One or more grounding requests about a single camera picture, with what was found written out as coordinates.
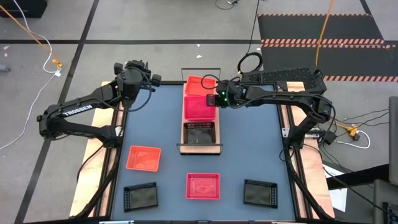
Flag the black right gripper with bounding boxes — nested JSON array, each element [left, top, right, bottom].
[[206, 80, 248, 109]]

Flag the yellow hanging cable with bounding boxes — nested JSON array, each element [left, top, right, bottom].
[[315, 0, 336, 68]]

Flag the wooden tray rack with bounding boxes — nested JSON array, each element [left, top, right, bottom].
[[179, 81, 223, 155]]

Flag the black striped-edge floor mat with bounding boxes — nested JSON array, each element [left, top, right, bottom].
[[257, 13, 386, 44], [261, 43, 398, 82]]

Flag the black cabinet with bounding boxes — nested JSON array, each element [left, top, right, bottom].
[[0, 0, 48, 19]]

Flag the white paper sheets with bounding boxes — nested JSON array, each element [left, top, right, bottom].
[[323, 164, 348, 213]]

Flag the yellow power strip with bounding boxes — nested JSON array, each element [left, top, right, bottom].
[[337, 123, 361, 141]]

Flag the plywood table side board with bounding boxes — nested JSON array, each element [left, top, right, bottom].
[[68, 81, 125, 218], [279, 81, 336, 219]]

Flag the black plastic slotted basket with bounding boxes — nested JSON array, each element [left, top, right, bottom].
[[183, 121, 216, 145], [123, 182, 159, 213], [243, 179, 279, 209]]

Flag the black perforated equipment case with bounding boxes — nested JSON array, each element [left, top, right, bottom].
[[241, 66, 324, 94]]

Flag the orange plastic slotted basket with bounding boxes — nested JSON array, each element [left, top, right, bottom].
[[185, 75, 218, 97], [125, 145, 162, 173]]

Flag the black power adapter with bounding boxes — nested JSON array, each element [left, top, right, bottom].
[[323, 130, 338, 146]]

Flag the white power cable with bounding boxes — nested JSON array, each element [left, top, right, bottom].
[[335, 129, 371, 149]]

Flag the black metal shelf end frame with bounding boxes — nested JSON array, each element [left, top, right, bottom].
[[176, 142, 224, 156], [181, 67, 221, 83]]

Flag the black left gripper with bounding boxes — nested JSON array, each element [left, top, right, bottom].
[[113, 60, 162, 94]]

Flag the white floor cable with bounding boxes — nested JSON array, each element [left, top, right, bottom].
[[0, 0, 63, 150]]

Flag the red plastic slotted basket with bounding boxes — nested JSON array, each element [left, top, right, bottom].
[[183, 95, 216, 122], [185, 172, 221, 200]]

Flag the black coiled floor cable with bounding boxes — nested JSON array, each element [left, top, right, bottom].
[[237, 0, 264, 75]]

